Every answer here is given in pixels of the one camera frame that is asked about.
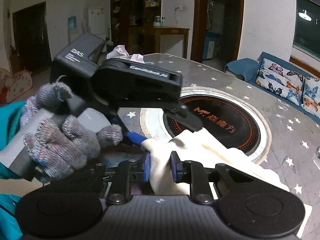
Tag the teal jacket sleeve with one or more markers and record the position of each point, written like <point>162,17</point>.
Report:
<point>10,125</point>

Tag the dark window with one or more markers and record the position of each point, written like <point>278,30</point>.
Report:
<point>307,27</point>

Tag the round induction hotplate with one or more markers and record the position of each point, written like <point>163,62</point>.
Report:
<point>232,121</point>

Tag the wooden side table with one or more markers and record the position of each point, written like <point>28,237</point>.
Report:
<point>171,40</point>

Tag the right butterfly pillow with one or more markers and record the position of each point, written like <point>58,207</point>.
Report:
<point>311,96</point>

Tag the cream sweatshirt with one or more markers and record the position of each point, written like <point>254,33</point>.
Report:
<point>201,147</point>

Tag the white refrigerator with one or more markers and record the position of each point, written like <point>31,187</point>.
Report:
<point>97,23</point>

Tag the left butterfly pillow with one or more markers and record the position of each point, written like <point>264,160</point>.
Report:
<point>280,81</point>

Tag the pink tissue packet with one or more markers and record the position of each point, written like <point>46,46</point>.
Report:
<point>121,53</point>

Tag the dark wooden shelf cabinet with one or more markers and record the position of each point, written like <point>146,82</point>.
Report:
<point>132,24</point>

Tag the butterfly pillow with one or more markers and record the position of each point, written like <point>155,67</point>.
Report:
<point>311,96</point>
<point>280,81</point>

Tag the left grey knit gloved hand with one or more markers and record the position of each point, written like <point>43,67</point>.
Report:
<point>59,151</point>

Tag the blue corner sofa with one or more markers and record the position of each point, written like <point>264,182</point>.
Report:
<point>247,70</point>

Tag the dark wooden doorway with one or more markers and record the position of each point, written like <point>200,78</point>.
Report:
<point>218,21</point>

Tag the glass kettle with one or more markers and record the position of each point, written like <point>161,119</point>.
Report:
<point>158,22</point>

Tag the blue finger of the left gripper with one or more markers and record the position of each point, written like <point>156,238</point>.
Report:
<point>129,138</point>
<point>181,114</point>

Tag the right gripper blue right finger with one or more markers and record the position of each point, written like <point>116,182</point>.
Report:
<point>194,174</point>

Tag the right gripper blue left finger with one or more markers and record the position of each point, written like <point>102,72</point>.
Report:
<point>123,175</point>

